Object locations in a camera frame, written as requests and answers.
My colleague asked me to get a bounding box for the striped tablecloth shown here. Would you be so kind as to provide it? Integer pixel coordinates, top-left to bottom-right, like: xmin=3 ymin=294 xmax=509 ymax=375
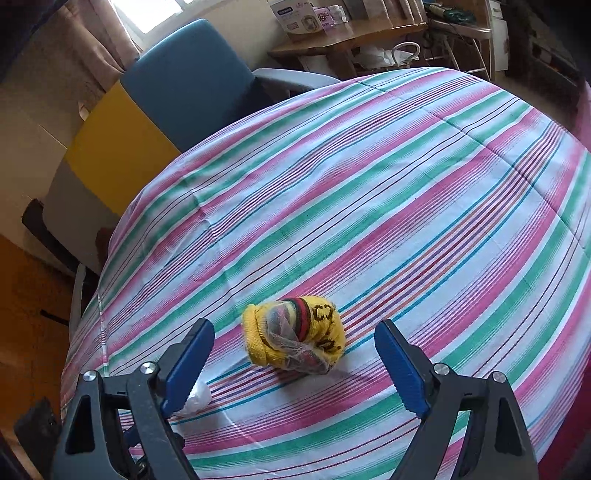
xmin=60 ymin=67 xmax=591 ymax=480

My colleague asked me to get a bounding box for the small lilac box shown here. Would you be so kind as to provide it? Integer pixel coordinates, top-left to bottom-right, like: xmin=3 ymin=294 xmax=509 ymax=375
xmin=314 ymin=4 xmax=354 ymax=35

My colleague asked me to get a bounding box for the white plastic bag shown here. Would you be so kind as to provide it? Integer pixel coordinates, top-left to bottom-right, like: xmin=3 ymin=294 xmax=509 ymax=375
xmin=355 ymin=41 xmax=421 ymax=70

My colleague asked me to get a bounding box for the yellow knitted sock bundle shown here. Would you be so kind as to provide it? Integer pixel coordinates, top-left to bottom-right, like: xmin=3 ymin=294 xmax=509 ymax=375
xmin=242 ymin=296 xmax=346 ymax=376

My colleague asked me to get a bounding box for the white printed carton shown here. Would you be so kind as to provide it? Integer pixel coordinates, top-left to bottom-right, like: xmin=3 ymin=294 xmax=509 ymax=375
xmin=269 ymin=0 xmax=319 ymax=35

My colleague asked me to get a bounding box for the wooden side desk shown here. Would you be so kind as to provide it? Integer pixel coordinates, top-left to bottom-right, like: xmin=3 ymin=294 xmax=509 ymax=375
xmin=268 ymin=18 xmax=492 ymax=81

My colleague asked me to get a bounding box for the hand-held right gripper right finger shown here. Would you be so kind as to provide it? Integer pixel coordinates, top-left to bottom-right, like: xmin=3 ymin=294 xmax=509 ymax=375
xmin=374 ymin=318 xmax=541 ymax=480

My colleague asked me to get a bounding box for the white plastic bag ball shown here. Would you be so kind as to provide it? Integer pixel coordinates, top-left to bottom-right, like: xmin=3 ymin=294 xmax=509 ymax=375
xmin=178 ymin=382 xmax=213 ymax=418

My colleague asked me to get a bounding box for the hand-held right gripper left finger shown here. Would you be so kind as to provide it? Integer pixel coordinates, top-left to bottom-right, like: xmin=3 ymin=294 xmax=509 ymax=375
xmin=51 ymin=318 xmax=215 ymax=480

